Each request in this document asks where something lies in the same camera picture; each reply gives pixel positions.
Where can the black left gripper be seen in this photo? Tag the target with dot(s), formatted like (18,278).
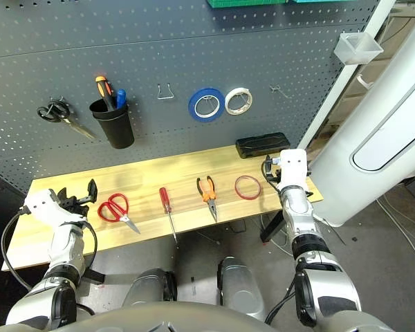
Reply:
(76,205)

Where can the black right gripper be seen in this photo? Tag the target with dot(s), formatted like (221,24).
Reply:
(275,174)

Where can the red tape roll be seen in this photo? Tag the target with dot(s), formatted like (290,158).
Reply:
(236,187)

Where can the orange black long-nose pliers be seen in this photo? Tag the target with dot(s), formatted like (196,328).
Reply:
(210,197)

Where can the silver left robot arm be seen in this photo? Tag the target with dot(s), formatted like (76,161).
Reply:
(64,249)

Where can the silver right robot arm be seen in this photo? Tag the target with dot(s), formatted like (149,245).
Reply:
(301,207)

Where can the dark grey pegboard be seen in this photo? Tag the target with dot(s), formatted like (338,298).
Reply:
(193,41)

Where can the black zip case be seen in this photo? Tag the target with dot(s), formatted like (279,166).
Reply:
(263,145)

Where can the black table leg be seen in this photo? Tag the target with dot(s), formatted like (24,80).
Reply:
(271,228)
(97,276)

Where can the black plastic cup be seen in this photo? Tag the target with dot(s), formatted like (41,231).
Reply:
(117,131)

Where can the silver double peg hook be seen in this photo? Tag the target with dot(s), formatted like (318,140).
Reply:
(58,103)
(278,90)

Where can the white tape roll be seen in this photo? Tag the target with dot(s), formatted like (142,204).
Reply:
(228,103)

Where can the orange black screwdriver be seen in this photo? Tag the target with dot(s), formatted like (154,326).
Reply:
(105,91)

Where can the blue tape roll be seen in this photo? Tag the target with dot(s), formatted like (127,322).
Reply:
(193,107)

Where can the silver left robot leg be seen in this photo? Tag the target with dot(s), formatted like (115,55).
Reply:
(148,287)

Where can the silver robot leg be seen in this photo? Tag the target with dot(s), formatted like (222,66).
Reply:
(148,287)
(238,287)

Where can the silver right robot leg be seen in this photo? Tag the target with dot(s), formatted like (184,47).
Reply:
(238,287)

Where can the white plastic hook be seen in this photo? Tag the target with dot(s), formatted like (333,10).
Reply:
(364,83)

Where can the translucent white plastic bin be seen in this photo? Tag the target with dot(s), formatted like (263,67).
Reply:
(358,52)

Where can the grey robot torso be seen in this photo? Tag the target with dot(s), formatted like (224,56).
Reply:
(159,318)

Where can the green plastic bin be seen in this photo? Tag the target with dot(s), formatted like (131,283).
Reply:
(245,2)

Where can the teal plastic bin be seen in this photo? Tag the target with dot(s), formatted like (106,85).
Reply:
(314,1)

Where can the brown wooden furniture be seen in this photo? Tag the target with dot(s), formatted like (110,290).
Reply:
(401,27)

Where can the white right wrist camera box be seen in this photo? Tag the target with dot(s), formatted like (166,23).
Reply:
(293,167)

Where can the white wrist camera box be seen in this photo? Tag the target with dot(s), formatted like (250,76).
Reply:
(293,167)
(43,204)

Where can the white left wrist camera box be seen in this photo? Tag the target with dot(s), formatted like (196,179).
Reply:
(43,204)

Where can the white pegboard frame post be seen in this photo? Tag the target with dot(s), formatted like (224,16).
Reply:
(330,103)

